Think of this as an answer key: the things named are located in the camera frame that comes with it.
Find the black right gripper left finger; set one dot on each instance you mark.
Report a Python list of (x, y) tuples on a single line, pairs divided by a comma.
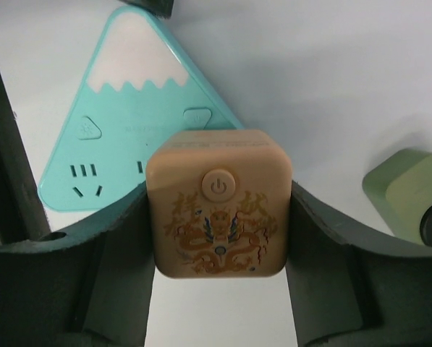
[(89, 284)]

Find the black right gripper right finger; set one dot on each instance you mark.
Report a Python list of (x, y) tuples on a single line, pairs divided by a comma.
[(351, 285)]

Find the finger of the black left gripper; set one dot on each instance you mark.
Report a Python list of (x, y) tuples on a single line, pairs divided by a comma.
[(159, 8)]

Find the teal triangular power strip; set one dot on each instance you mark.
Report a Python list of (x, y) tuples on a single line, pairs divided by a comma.
[(140, 88)]

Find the beige cube socket adapter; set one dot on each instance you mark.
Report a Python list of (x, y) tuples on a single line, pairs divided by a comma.
[(219, 203)]

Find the green power strip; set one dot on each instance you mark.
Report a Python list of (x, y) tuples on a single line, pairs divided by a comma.
[(400, 189)]

